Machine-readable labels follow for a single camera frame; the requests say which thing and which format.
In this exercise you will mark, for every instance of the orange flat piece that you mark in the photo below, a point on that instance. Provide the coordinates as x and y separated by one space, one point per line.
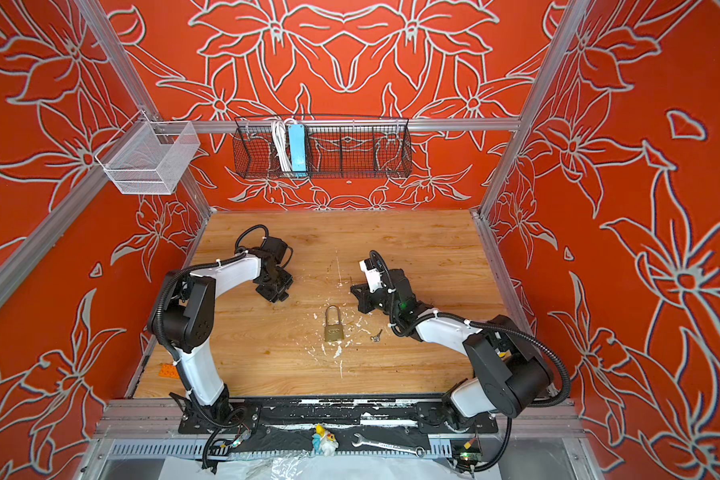
168 371

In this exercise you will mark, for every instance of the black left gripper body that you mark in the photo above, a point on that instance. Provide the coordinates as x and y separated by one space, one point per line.
270 288

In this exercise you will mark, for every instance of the black wire basket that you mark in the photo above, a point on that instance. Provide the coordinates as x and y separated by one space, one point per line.
337 147

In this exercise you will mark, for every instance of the clear plastic bin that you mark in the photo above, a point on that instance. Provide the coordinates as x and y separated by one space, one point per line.
147 162

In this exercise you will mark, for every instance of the small toy figure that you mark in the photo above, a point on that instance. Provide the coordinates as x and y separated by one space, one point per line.
324 442

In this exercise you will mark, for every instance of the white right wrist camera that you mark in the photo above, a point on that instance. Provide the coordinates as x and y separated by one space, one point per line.
372 274

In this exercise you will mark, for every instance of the brass padlock with steel shackle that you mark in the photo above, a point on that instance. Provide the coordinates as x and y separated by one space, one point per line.
333 324

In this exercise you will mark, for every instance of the small spare silver key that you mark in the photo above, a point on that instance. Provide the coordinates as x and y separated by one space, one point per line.
375 336

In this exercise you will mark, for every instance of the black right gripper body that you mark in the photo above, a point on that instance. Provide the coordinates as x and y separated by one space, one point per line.
371 302

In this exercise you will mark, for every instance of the silver wrench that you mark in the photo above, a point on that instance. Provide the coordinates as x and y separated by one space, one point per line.
360 441

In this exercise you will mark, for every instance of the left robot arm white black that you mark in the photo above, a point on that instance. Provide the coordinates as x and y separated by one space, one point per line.
183 315

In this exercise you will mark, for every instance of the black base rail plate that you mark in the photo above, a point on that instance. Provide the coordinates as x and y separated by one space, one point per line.
424 413

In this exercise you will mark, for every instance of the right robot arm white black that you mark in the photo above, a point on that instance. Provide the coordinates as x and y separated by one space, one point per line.
512 370

